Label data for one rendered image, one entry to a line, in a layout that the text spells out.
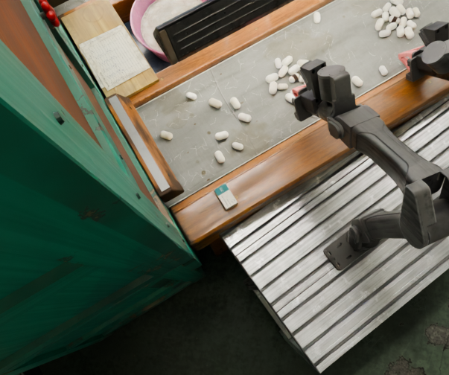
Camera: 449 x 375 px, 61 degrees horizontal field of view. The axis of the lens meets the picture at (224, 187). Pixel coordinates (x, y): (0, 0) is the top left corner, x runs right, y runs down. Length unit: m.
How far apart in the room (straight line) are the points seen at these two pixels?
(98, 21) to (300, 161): 0.71
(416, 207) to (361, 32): 0.72
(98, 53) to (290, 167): 0.63
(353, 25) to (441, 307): 1.23
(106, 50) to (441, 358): 1.72
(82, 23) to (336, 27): 0.75
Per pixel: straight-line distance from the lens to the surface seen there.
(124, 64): 1.16
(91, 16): 1.28
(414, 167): 0.72
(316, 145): 1.04
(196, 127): 1.07
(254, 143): 1.05
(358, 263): 1.10
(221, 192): 0.96
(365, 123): 0.80
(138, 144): 0.94
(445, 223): 0.74
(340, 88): 0.84
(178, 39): 0.79
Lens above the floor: 1.71
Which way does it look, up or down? 75 degrees down
